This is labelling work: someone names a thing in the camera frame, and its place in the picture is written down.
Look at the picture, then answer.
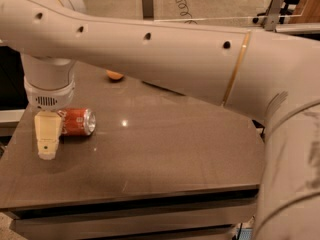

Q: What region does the metal rail bracket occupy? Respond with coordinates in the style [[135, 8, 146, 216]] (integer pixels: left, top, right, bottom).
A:
[[262, 0, 284, 31], [142, 0, 154, 20]]

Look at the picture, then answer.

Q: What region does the black coiled cable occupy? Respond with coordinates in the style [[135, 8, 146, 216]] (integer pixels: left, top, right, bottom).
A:
[[167, 0, 200, 25]]

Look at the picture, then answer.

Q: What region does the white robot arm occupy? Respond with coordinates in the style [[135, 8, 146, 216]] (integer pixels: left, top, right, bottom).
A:
[[0, 0, 320, 240]]

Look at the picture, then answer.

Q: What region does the red coke can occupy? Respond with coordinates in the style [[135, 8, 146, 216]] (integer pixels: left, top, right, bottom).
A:
[[58, 108, 96, 136]]

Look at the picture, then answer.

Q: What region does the orange fruit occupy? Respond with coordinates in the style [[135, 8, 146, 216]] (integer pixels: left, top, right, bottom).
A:
[[106, 70, 124, 81]]

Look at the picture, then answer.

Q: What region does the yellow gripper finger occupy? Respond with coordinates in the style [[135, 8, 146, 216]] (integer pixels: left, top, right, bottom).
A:
[[34, 111, 62, 160]]

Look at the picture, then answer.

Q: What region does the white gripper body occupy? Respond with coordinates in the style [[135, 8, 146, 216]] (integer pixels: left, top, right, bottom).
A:
[[24, 79, 75, 111]]

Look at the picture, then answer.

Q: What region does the right metal rail bracket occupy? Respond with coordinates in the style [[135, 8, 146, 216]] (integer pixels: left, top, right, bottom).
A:
[[262, 0, 284, 31]]

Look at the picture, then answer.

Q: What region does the middle metal rail bracket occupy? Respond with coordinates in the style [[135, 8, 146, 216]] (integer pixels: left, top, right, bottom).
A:
[[142, 0, 154, 20]]

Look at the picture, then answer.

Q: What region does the blue floor box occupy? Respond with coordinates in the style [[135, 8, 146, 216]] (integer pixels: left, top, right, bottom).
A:
[[238, 229, 252, 240]]

